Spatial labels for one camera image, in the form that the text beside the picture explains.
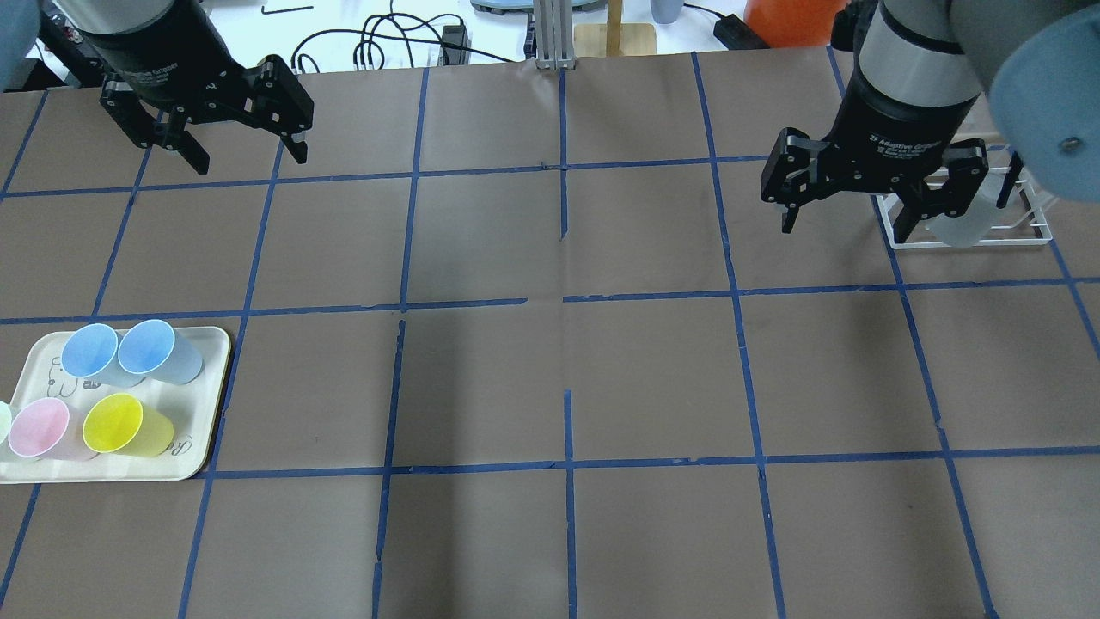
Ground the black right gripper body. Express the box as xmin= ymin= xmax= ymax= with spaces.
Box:
xmin=760 ymin=77 xmax=987 ymax=215

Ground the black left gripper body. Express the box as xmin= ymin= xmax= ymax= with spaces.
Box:
xmin=85 ymin=1 xmax=315 ymax=146

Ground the grey ikea cup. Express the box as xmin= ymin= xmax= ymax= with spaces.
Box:
xmin=925 ymin=172 xmax=1005 ymax=248

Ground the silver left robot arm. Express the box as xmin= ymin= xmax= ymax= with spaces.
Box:
xmin=58 ymin=1 xmax=315 ymax=174

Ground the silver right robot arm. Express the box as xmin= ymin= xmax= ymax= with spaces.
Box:
xmin=760 ymin=1 xmax=1099 ymax=242

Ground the light blue cup near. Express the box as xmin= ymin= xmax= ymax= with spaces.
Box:
xmin=117 ymin=320 xmax=204 ymax=385

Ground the light blue cup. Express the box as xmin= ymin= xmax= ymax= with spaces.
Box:
xmin=117 ymin=320 xmax=204 ymax=385
xmin=61 ymin=322 xmax=144 ymax=388

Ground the light blue cup far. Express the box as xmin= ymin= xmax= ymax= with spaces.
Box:
xmin=61 ymin=322 xmax=144 ymax=388

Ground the blue cup on side table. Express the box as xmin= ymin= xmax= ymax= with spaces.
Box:
xmin=650 ymin=0 xmax=685 ymax=25

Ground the yellow cup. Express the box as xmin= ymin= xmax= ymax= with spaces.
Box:
xmin=83 ymin=393 xmax=175 ymax=458

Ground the pink cup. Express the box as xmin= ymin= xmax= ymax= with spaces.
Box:
xmin=7 ymin=397 xmax=98 ymax=462

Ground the orange bucket with lid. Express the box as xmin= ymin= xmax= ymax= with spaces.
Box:
xmin=743 ymin=1 xmax=849 ymax=48

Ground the black power adapter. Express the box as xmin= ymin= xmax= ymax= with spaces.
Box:
xmin=712 ymin=13 xmax=771 ymax=51

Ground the wooden mug tree stand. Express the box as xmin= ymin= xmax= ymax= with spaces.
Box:
xmin=573 ymin=1 xmax=657 ymax=58

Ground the cream serving tray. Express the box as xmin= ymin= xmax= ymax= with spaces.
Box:
xmin=1 ymin=327 xmax=232 ymax=483

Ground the aluminium frame post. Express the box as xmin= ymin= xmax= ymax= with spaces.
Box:
xmin=534 ymin=0 xmax=575 ymax=70

